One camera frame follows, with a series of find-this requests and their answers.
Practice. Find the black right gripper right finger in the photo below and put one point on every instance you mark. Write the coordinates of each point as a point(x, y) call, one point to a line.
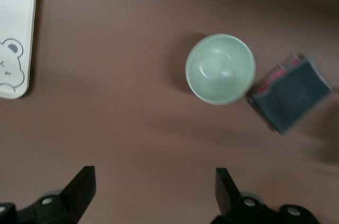
point(230, 202)

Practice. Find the pale green bowl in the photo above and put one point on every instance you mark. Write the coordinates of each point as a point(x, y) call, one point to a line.
point(219, 70)

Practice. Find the dark grey folded cloth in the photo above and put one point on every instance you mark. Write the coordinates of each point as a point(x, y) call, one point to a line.
point(294, 94)

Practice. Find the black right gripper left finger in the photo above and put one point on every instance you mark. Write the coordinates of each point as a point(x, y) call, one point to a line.
point(74, 197)

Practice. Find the cream tray with bear print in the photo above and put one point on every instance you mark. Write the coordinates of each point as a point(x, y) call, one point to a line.
point(16, 9)

